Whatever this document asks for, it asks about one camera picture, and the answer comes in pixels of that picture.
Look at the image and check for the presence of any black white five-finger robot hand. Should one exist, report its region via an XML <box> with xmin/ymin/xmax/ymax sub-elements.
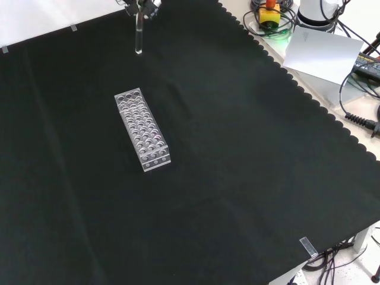
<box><xmin>117</xmin><ymin>0</ymin><xmax>163</xmax><ymax>20</ymax></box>

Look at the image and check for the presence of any clear glass test tube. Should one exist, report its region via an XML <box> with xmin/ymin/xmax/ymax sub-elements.
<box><xmin>134</xmin><ymin>5</ymin><xmax>144</xmax><ymax>56</ymax></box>

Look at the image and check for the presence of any clear acrylic test tube rack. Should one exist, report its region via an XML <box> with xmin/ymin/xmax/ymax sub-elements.
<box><xmin>113</xmin><ymin>87</ymin><xmax>172</xmax><ymax>173</ymax></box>

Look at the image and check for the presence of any yellow stop button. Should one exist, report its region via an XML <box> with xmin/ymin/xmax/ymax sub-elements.
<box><xmin>258</xmin><ymin>0</ymin><xmax>281</xmax><ymax>31</ymax></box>

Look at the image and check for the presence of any pale board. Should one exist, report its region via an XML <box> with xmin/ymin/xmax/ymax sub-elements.
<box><xmin>281</xmin><ymin>26</ymin><xmax>365</xmax><ymax>87</ymax></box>

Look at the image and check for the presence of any black bench cloth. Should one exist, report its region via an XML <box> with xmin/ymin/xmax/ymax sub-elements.
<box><xmin>0</xmin><ymin>0</ymin><xmax>380</xmax><ymax>285</ymax></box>

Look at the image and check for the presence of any black power adapter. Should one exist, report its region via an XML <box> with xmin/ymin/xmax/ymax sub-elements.
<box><xmin>352</xmin><ymin>52</ymin><xmax>380</xmax><ymax>83</ymax></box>

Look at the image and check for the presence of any black ribbed cable connector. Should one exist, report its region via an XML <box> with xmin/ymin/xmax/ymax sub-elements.
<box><xmin>344</xmin><ymin>112</ymin><xmax>380</xmax><ymax>134</ymax></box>

